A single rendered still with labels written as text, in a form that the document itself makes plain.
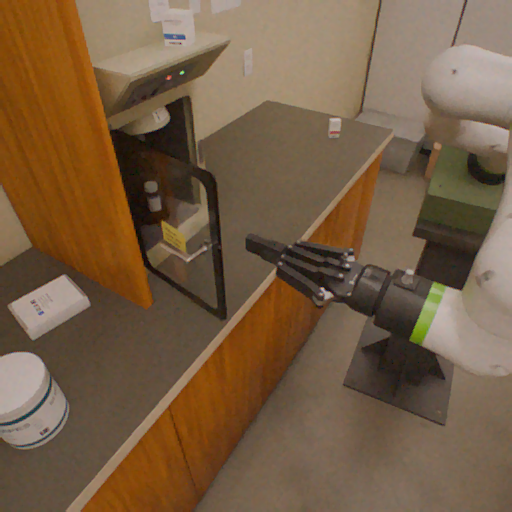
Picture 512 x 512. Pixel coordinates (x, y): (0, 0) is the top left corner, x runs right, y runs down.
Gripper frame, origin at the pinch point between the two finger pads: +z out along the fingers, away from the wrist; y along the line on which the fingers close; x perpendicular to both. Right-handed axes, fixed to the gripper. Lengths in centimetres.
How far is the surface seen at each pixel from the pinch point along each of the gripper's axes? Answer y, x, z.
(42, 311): 18, 32, 54
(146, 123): -21, -3, 47
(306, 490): -10, 130, -14
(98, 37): -11, -25, 44
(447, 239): -73, 39, -26
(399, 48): -317, 48, 62
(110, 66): -8.8, -20.9, 39.1
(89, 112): 1.3, -16.5, 35.0
